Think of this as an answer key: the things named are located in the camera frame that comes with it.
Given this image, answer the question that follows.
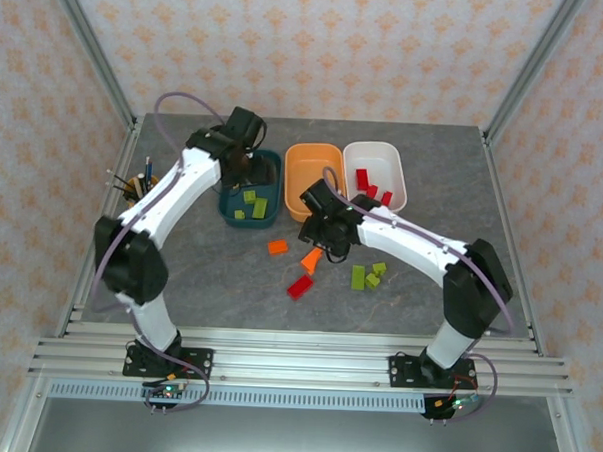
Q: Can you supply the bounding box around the orange lego wedge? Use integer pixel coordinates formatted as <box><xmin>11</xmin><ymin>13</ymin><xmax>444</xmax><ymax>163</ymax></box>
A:
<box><xmin>299</xmin><ymin>246</ymin><xmax>325</xmax><ymax>277</ymax></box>

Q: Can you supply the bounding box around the teal plastic bin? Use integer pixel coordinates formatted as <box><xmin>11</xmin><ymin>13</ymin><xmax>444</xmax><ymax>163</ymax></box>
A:
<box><xmin>215</xmin><ymin>146</ymin><xmax>285</xmax><ymax>231</ymax></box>

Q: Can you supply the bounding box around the orange plastic bin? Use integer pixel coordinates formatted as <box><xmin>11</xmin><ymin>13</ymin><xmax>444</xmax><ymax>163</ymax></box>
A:
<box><xmin>281</xmin><ymin>141</ymin><xmax>347</xmax><ymax>225</ymax></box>

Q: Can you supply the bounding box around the white plastic bin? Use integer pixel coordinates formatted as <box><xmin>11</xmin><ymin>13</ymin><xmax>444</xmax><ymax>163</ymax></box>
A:
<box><xmin>340</xmin><ymin>140</ymin><xmax>410</xmax><ymax>215</ymax></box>

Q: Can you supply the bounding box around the black pencil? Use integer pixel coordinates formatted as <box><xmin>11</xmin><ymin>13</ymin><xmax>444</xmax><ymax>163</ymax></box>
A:
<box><xmin>105</xmin><ymin>168</ymin><xmax>136</xmax><ymax>194</ymax></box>

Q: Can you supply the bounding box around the yellow pencil cup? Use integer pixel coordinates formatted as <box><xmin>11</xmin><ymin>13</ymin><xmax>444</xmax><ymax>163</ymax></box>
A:
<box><xmin>121</xmin><ymin>174</ymin><xmax>161</xmax><ymax>211</ymax></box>

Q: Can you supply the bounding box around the grey metal sheet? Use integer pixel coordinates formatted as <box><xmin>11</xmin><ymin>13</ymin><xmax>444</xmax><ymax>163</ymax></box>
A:
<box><xmin>0</xmin><ymin>372</ymin><xmax>590</xmax><ymax>452</ymax></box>

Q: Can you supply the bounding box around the small electronics board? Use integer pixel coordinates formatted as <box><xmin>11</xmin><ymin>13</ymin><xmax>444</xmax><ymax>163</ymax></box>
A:
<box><xmin>434</xmin><ymin>390</ymin><xmax>479</xmax><ymax>414</ymax></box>
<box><xmin>142</xmin><ymin>378</ymin><xmax>189</xmax><ymax>403</ymax></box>

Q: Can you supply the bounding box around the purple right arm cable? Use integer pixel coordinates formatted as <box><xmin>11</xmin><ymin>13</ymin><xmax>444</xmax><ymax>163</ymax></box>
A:
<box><xmin>311</xmin><ymin>165</ymin><xmax>523</xmax><ymax>427</ymax></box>

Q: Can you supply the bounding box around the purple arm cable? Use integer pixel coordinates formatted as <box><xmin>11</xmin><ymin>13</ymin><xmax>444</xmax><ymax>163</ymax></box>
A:
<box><xmin>311</xmin><ymin>165</ymin><xmax>523</xmax><ymax>427</ymax></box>
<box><xmin>85</xmin><ymin>88</ymin><xmax>228</xmax><ymax>416</ymax></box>

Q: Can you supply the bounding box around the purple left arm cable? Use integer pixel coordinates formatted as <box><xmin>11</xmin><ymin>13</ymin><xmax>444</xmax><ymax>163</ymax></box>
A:
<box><xmin>85</xmin><ymin>88</ymin><xmax>228</xmax><ymax>416</ymax></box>

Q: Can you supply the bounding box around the aluminium table side rail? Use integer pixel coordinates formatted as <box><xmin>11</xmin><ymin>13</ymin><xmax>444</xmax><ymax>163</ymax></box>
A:
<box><xmin>469</xmin><ymin>131</ymin><xmax>556</xmax><ymax>357</ymax></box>
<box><xmin>54</xmin><ymin>120</ymin><xmax>143</xmax><ymax>341</ymax></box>

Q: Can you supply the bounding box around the aluminium mounting rail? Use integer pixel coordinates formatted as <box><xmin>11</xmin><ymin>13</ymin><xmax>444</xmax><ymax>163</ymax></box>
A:
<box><xmin>28</xmin><ymin>317</ymin><xmax>577</xmax><ymax>400</ymax></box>

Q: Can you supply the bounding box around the aluminium frame post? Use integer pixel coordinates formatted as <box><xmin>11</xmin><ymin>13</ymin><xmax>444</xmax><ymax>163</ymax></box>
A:
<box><xmin>483</xmin><ymin>0</ymin><xmax>587</xmax><ymax>149</ymax></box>
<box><xmin>38</xmin><ymin>0</ymin><xmax>144</xmax><ymax>132</ymax></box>

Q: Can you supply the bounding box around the slotted grey cable duct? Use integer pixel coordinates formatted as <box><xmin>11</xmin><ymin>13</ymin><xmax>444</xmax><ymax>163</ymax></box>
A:
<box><xmin>48</xmin><ymin>380</ymin><xmax>426</xmax><ymax>415</ymax></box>

